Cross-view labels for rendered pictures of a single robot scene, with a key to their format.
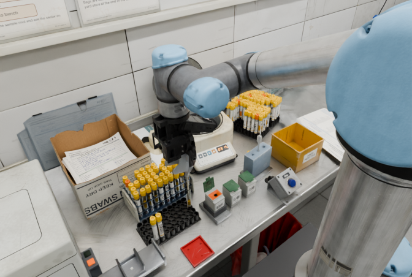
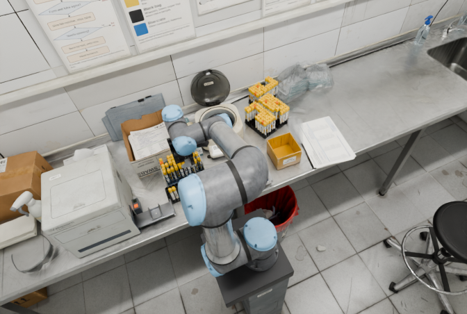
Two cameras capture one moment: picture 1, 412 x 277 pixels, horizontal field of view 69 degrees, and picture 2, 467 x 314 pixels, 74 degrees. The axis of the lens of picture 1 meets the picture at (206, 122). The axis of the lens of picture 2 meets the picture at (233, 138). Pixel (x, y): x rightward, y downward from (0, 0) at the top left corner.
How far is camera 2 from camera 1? 68 cm
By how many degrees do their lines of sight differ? 20
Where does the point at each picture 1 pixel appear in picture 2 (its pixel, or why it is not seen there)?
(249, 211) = not seen: hidden behind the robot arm
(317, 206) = (335, 181)
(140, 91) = (183, 90)
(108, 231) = (149, 188)
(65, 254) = (115, 206)
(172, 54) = (170, 116)
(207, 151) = not seen: hidden behind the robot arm
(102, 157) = (152, 139)
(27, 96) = (105, 97)
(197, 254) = not seen: hidden behind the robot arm
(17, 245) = (95, 199)
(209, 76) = (185, 135)
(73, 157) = (135, 136)
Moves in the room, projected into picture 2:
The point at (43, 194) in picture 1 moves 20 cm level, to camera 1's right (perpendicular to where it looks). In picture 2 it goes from (108, 174) to (154, 182)
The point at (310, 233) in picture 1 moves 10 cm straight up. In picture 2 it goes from (258, 215) to (258, 203)
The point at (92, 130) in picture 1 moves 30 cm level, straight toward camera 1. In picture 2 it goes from (148, 119) to (150, 162)
